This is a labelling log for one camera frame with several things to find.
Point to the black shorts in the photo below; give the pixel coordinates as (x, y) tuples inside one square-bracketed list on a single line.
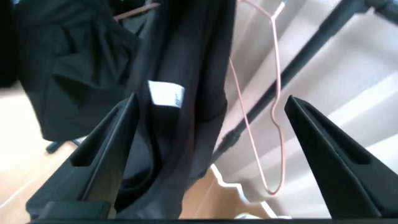
[(77, 77)]

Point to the black clothes rack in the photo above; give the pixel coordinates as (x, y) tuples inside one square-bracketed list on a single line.
[(295, 68)]

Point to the black garment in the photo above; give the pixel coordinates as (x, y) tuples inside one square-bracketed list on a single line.
[(186, 46)]

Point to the beige curtain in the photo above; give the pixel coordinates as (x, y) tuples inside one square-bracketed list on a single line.
[(342, 77)]

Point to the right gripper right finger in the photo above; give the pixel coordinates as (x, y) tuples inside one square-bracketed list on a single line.
[(335, 168)]

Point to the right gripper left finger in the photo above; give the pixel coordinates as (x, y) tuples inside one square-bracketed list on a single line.
[(102, 174)]

